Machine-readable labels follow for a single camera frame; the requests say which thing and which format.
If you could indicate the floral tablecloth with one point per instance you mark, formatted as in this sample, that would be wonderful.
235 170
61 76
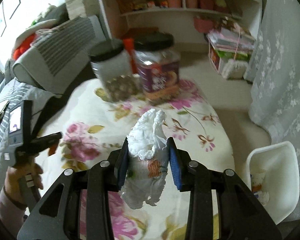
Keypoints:
93 127

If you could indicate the white lace curtain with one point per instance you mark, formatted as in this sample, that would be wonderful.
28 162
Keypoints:
274 70

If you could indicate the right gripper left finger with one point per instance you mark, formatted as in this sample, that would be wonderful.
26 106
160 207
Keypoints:
77 202

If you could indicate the grey sofa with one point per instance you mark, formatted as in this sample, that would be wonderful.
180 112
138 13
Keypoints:
48 73

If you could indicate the red plush toy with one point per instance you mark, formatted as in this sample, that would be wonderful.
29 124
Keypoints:
24 46

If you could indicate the purple label snack jar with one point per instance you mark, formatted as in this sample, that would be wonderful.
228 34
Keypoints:
158 66

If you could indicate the pink basket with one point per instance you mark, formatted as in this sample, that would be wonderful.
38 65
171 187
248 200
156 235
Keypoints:
203 25

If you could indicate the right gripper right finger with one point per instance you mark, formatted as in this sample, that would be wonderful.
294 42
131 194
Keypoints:
240 214

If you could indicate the white trash bin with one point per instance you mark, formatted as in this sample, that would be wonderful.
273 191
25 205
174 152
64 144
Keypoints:
280 165

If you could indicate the stack of books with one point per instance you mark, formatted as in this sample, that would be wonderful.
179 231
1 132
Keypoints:
81 8

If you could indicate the stack of papers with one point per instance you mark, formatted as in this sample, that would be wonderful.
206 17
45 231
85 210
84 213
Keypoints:
230 48

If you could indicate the person's left hand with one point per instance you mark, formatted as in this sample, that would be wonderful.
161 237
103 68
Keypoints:
14 175

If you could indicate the clear jar with nuts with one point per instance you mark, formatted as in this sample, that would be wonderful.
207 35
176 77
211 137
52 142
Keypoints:
111 65

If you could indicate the white plastic bag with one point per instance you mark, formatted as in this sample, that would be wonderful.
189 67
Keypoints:
148 161

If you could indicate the white shelf unit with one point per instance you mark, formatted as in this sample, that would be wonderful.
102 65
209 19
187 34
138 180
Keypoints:
176 17

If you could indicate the red box on floor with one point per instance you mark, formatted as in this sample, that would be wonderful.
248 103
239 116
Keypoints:
132 33

